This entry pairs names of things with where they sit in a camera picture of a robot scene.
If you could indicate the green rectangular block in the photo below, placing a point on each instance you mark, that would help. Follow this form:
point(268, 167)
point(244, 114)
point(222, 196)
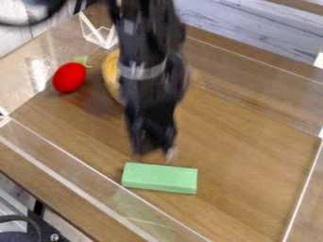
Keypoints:
point(161, 178)

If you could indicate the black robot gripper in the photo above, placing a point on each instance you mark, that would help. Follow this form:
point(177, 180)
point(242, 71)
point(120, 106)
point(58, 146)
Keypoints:
point(152, 91)

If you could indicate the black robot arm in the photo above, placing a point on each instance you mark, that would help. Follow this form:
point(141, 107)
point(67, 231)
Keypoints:
point(152, 36)

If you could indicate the black clamp with cable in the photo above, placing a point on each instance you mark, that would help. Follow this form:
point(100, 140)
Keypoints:
point(23, 226)

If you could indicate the brown wooden bowl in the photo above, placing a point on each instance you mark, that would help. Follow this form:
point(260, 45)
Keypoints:
point(112, 75)

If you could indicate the red toy radish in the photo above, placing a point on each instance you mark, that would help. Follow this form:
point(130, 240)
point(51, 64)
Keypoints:
point(70, 76)

